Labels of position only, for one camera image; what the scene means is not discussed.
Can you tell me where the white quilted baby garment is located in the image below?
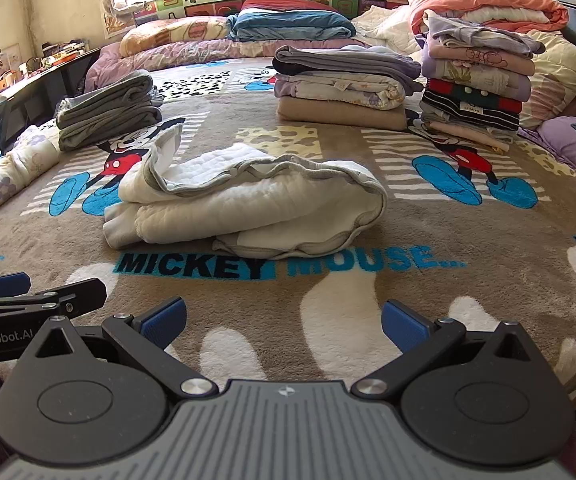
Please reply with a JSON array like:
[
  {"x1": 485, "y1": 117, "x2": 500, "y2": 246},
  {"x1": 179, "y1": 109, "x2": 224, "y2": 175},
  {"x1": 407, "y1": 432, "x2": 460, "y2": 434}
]
[{"x1": 103, "y1": 126, "x2": 388, "y2": 259}]

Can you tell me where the grey folded clothes stack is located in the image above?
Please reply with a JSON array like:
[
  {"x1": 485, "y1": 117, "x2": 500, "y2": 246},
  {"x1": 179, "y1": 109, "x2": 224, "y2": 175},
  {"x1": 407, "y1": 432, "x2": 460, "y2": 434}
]
[{"x1": 54, "y1": 70, "x2": 162, "y2": 152}]

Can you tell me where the floral white rolled garment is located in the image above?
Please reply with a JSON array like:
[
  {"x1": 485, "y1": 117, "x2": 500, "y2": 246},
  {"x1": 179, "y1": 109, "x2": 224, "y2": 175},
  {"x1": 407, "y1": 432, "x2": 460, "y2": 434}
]
[{"x1": 0, "y1": 125, "x2": 60, "y2": 206}]

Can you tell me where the Mickey Mouse fleece blanket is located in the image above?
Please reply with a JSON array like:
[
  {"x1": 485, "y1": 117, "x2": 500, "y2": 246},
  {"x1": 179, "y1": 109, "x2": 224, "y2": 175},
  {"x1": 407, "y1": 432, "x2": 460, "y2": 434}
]
[{"x1": 0, "y1": 60, "x2": 576, "y2": 400}]

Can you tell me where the dark wooden desk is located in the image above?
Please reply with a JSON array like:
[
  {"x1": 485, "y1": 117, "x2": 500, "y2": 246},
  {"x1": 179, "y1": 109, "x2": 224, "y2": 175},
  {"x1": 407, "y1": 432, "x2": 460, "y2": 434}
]
[{"x1": 0, "y1": 49, "x2": 100, "y2": 152}]

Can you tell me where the pink purple comforter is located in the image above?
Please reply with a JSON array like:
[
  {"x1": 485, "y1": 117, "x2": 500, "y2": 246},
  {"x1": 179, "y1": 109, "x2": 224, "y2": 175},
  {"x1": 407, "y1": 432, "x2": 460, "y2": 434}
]
[{"x1": 85, "y1": 38, "x2": 366, "y2": 92}]

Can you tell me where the striped black red sweater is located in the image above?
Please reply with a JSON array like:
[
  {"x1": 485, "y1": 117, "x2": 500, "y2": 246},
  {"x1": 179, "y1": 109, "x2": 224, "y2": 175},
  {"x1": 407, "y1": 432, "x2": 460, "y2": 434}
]
[{"x1": 419, "y1": 79, "x2": 522, "y2": 132}]

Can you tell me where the beige folded blanket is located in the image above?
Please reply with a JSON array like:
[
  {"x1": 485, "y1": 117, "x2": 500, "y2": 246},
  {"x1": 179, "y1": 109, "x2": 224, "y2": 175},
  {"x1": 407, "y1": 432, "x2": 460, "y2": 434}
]
[{"x1": 277, "y1": 96, "x2": 407, "y2": 131}]

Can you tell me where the floral white folded quilt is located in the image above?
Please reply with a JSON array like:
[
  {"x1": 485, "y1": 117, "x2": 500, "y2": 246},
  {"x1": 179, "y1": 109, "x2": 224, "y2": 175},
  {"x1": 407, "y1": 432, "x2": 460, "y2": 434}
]
[{"x1": 274, "y1": 70, "x2": 406, "y2": 110}]

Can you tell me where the lavender folded pajamas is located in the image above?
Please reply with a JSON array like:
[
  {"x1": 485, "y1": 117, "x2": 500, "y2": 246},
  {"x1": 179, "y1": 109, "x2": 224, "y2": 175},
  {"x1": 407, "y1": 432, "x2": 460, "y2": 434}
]
[{"x1": 417, "y1": 10, "x2": 546, "y2": 102}]

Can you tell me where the orange floral pillow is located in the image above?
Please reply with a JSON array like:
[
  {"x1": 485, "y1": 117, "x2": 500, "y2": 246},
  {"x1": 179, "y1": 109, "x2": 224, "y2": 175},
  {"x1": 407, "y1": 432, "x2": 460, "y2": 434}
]
[{"x1": 120, "y1": 16, "x2": 228, "y2": 58}]

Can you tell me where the purple grey folded blanket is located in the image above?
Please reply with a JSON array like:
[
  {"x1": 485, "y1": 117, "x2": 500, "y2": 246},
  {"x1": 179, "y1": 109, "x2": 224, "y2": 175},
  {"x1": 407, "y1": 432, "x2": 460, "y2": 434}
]
[{"x1": 273, "y1": 44, "x2": 423, "y2": 96}]

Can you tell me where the cream yellow quilt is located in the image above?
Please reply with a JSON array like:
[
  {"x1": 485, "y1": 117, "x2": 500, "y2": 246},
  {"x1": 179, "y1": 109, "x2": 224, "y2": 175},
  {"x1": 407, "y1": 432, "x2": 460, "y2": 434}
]
[{"x1": 520, "y1": 30, "x2": 576, "y2": 130}]

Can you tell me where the blue folded blanket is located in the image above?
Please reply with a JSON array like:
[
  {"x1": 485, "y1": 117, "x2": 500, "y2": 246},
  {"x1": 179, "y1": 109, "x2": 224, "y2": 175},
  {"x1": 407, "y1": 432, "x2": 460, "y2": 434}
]
[{"x1": 227, "y1": 8, "x2": 356, "y2": 41}]

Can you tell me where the salmon pink folded quilt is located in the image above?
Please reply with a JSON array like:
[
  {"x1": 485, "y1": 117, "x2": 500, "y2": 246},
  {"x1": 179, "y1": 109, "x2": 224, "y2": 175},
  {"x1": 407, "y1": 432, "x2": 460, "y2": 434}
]
[{"x1": 408, "y1": 0, "x2": 569, "y2": 34}]

